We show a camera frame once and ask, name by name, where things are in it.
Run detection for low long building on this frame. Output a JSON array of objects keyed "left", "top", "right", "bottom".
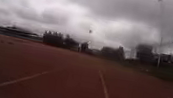
[{"left": 0, "top": 23, "right": 45, "bottom": 43}]

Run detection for thin distant pole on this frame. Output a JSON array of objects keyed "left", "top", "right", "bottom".
[{"left": 86, "top": 28, "right": 94, "bottom": 46}]

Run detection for tall light pole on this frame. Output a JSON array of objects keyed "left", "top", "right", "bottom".
[{"left": 146, "top": 0, "right": 172, "bottom": 69}]

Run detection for dark trees and bushes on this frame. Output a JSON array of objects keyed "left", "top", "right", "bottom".
[{"left": 98, "top": 36, "right": 173, "bottom": 72}]

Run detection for dark grass strip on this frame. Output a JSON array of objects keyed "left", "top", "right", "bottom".
[{"left": 120, "top": 56, "right": 173, "bottom": 84}]

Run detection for dark clump of trees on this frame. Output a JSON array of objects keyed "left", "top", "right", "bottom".
[{"left": 41, "top": 29, "right": 82, "bottom": 52}]

